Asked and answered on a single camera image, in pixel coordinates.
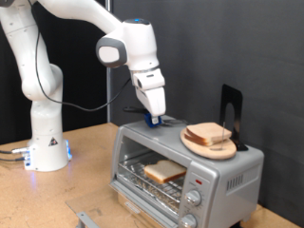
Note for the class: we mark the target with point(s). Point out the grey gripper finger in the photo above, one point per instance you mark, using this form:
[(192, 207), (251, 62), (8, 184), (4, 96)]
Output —
[(155, 120)]

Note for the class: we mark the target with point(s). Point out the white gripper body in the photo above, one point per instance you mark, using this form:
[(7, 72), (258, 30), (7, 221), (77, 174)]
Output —
[(153, 101)]

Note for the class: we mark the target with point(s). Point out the metal spatula with blue block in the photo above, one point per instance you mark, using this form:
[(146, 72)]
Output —
[(148, 122)]

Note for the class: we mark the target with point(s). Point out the white bread slice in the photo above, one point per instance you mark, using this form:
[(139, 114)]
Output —
[(207, 131), (164, 170)]

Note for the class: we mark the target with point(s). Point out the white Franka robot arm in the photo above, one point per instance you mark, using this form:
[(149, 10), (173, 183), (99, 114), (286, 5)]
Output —
[(41, 126)]

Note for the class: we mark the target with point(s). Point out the red oven indicator light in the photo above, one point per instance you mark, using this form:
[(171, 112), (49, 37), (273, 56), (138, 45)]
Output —
[(198, 181)]

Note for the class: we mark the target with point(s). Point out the silver oven knob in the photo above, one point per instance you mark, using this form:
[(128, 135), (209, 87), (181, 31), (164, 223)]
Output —
[(188, 220), (193, 197)]

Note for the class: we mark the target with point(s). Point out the silver toaster oven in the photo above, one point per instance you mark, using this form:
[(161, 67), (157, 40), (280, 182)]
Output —
[(240, 164)]

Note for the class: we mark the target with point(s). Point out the vertical metal pole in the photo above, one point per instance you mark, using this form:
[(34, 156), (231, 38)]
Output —
[(109, 95)]

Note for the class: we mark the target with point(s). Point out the round wooden board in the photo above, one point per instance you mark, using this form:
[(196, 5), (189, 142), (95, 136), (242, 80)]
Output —
[(209, 152)]

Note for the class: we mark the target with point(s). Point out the thin metal pin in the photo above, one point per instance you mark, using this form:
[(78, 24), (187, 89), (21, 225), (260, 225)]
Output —
[(222, 139)]

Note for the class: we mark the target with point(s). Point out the black metal bookend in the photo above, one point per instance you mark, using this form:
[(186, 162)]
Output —
[(228, 95)]

